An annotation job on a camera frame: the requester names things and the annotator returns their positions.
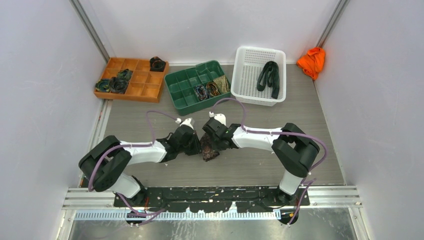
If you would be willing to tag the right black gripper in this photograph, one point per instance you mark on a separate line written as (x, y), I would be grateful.
(218, 147)

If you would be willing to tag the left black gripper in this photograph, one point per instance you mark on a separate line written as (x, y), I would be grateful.
(197, 149)

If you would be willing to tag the brown paisley tie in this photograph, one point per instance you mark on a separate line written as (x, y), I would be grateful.
(207, 150)

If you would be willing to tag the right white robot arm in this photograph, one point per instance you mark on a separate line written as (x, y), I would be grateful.
(295, 150)

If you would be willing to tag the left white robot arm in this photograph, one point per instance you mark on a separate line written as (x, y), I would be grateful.
(104, 165)

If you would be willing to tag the rolled orange brown tie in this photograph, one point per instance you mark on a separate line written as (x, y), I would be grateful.
(212, 89)

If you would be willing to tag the rolled colourful striped tie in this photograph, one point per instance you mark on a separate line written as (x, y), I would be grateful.
(201, 92)

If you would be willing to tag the green compartment tray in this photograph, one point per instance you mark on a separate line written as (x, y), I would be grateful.
(181, 85)

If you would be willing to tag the rolled olive gold tie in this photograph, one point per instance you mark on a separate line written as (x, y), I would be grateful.
(222, 84)

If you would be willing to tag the orange compartment tray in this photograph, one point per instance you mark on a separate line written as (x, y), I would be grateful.
(144, 85)

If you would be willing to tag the white plastic basket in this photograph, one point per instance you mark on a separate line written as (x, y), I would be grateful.
(248, 65)

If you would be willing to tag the dark green tie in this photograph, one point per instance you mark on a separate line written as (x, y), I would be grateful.
(269, 77)

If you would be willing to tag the rolled black tie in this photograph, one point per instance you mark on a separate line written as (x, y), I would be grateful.
(157, 64)

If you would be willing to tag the rolled dark grey tie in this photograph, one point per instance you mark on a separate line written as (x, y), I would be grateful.
(118, 85)

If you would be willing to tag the rolled green patterned tie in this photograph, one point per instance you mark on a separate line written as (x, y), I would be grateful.
(124, 75)

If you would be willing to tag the rolled blue green tie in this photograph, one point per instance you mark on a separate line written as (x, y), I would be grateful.
(103, 85)

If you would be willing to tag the orange cloth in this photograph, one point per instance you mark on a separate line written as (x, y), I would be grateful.
(312, 63)

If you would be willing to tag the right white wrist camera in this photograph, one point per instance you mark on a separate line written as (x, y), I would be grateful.
(219, 117)

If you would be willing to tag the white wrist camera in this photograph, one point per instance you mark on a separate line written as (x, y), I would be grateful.
(189, 122)
(219, 117)

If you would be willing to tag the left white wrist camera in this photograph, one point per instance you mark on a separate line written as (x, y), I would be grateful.
(189, 122)

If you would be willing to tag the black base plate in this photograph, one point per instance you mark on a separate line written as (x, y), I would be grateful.
(214, 199)

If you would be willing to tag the aluminium front rail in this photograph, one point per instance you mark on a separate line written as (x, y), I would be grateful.
(89, 207)

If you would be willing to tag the left aluminium corner post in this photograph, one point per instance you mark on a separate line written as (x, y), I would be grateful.
(82, 14)

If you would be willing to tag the aluminium corner post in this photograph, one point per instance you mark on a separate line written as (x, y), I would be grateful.
(332, 22)
(82, 14)

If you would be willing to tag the right aluminium corner post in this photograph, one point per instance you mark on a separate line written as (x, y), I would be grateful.
(332, 22)

